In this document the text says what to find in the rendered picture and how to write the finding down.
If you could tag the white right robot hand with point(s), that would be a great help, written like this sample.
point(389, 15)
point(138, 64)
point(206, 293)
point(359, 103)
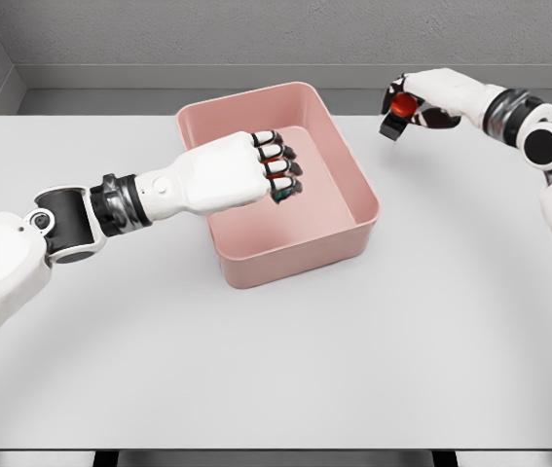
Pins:
point(438, 95)

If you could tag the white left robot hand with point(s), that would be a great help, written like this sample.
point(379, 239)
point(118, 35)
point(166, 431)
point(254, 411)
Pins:
point(222, 175)

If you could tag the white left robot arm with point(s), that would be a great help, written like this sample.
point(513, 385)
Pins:
point(8, 253)

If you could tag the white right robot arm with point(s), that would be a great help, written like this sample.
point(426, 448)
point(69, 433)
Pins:
point(543, 141)

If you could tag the pink rectangular basket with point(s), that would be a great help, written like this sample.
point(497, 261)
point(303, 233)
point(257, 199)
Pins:
point(300, 204)

